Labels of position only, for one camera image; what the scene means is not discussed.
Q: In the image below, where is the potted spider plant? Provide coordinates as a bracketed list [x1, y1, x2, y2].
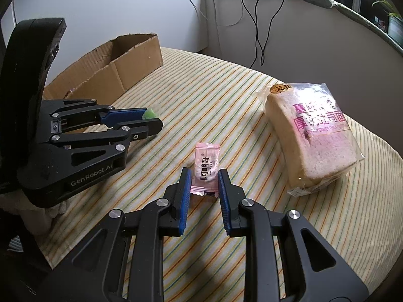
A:
[372, 0, 403, 47]

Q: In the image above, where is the brown cardboard box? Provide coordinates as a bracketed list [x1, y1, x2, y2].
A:
[43, 33, 163, 106]

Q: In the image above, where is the packaged sliced bread loaf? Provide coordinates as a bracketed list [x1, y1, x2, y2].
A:
[257, 83, 364, 197]

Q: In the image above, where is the small green jelly cup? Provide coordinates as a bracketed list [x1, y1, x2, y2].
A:
[142, 108, 158, 120]

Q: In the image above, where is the dangling cable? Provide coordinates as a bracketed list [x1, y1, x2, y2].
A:
[171, 0, 344, 69]

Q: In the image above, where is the pink candy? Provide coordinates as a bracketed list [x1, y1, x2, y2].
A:
[191, 142, 221, 198]

